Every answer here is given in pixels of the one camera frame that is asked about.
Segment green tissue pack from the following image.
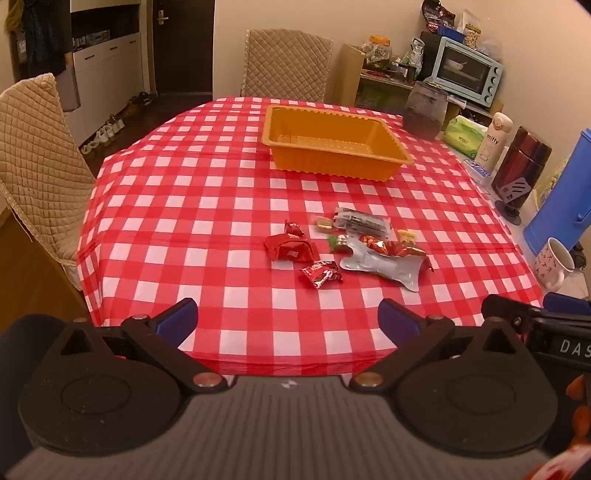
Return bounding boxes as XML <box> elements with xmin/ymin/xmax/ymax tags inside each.
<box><xmin>443</xmin><ymin>115</ymin><xmax>489</xmax><ymax>160</ymax></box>

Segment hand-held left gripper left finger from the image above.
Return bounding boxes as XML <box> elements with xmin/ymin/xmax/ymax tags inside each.
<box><xmin>55</xmin><ymin>298</ymin><xmax>229</xmax><ymax>395</ymax></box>

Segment clear dark seaweed packet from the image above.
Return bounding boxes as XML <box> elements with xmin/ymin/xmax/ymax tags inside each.
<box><xmin>333</xmin><ymin>207</ymin><xmax>393</xmax><ymax>238</ymax></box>

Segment dark hanging coat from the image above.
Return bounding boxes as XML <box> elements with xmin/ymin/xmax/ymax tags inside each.
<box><xmin>18</xmin><ymin>0</ymin><xmax>72</xmax><ymax>79</ymax></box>

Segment beige quilted chair back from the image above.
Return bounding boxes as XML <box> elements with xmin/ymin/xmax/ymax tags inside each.
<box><xmin>240</xmin><ymin>28</ymin><xmax>334</xmax><ymax>103</ymax></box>

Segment row of shoes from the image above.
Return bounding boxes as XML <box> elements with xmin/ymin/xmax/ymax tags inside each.
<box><xmin>81</xmin><ymin>92</ymin><xmax>155</xmax><ymax>160</ymax></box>

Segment blue plastic container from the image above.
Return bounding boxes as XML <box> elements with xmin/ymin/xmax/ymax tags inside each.
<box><xmin>523</xmin><ymin>129</ymin><xmax>591</xmax><ymax>259</ymax></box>

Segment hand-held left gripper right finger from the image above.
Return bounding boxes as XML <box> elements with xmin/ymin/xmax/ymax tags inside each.
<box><xmin>344</xmin><ymin>298</ymin><xmax>525</xmax><ymax>395</ymax></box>

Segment sunflower print carton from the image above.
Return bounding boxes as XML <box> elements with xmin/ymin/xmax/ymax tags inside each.
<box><xmin>533</xmin><ymin>159</ymin><xmax>571</xmax><ymax>210</ymax></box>

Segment person's right hand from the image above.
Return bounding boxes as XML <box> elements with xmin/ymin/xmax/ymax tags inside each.
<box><xmin>567</xmin><ymin>374</ymin><xmax>591</xmax><ymax>444</ymax></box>

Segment red white printed clothing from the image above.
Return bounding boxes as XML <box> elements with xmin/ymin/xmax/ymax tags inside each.
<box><xmin>529</xmin><ymin>443</ymin><xmax>591</xmax><ymax>480</ymax></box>

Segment silver red snack pouch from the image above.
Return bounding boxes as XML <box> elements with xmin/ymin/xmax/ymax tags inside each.
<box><xmin>339</xmin><ymin>235</ymin><xmax>434</xmax><ymax>292</ymax></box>

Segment light blue toaster oven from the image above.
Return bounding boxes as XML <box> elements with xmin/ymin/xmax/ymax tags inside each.
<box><xmin>429</xmin><ymin>36</ymin><xmax>505</xmax><ymax>108</ymax></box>

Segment dark snack bags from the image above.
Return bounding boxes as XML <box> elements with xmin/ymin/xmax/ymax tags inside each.
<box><xmin>421</xmin><ymin>0</ymin><xmax>458</xmax><ymax>33</ymax></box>

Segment beige quilted chair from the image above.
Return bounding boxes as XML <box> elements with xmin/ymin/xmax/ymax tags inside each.
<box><xmin>240</xmin><ymin>28</ymin><xmax>334</xmax><ymax>103</ymax></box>
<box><xmin>0</xmin><ymin>73</ymin><xmax>98</xmax><ymax>291</ymax></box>

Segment white patterned mug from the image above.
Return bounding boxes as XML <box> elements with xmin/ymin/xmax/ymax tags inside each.
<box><xmin>534</xmin><ymin>237</ymin><xmax>577</xmax><ymax>292</ymax></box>

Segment brown thermos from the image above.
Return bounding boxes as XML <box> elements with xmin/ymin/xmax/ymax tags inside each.
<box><xmin>492</xmin><ymin>126</ymin><xmax>552</xmax><ymax>208</ymax></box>

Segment white cabinet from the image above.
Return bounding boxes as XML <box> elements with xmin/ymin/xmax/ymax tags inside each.
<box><xmin>69</xmin><ymin>28</ymin><xmax>148</xmax><ymax>148</ymax></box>

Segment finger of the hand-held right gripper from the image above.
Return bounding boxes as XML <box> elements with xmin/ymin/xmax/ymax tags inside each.
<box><xmin>542</xmin><ymin>292</ymin><xmax>591</xmax><ymax>317</ymax></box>
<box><xmin>481</xmin><ymin>294</ymin><xmax>543</xmax><ymax>335</ymax></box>

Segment dark glass jar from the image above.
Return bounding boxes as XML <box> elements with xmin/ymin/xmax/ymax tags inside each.
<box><xmin>403</xmin><ymin>80</ymin><xmax>450</xmax><ymax>140</ymax></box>

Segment white drink bottle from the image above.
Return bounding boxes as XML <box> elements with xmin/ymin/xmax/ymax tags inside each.
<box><xmin>478</xmin><ymin>112</ymin><xmax>513</xmax><ymax>168</ymax></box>

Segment grey phone stand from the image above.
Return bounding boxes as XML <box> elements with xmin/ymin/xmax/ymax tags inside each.
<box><xmin>496</xmin><ymin>178</ymin><xmax>532</xmax><ymax>226</ymax></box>

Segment wooden shelf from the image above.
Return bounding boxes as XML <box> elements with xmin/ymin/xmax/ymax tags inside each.
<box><xmin>339</xmin><ymin>44</ymin><xmax>476</xmax><ymax>121</ymax></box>

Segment dark door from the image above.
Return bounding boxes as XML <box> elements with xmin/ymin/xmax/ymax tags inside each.
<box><xmin>148</xmin><ymin>0</ymin><xmax>215</xmax><ymax>95</ymax></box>

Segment clear jar of nuts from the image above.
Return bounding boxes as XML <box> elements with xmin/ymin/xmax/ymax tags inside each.
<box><xmin>462</xmin><ymin>11</ymin><xmax>483</xmax><ymax>49</ymax></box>

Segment red snack packet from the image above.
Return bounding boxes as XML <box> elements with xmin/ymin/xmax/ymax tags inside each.
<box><xmin>264</xmin><ymin>234</ymin><xmax>317</xmax><ymax>261</ymax></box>

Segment plastic jar orange lid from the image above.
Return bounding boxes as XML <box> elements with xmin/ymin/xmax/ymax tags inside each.
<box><xmin>361</xmin><ymin>34</ymin><xmax>393</xmax><ymax>72</ymax></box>

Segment printed red candy packet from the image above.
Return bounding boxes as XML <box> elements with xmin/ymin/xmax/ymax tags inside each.
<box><xmin>299</xmin><ymin>260</ymin><xmax>343</xmax><ymax>290</ymax></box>

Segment blue white small box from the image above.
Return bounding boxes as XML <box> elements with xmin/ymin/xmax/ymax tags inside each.
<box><xmin>464</xmin><ymin>159</ymin><xmax>492</xmax><ymax>181</ymax></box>

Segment yellow plastic tray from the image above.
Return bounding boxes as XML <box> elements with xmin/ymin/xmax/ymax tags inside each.
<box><xmin>262</xmin><ymin>105</ymin><xmax>415</xmax><ymax>182</ymax></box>

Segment red white checkered tablecloth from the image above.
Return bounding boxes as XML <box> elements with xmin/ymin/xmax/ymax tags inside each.
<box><xmin>76</xmin><ymin>96</ymin><xmax>546</xmax><ymax>377</ymax></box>

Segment green white bag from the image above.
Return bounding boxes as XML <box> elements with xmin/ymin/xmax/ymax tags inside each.
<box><xmin>402</xmin><ymin>38</ymin><xmax>426</xmax><ymax>79</ymax></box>

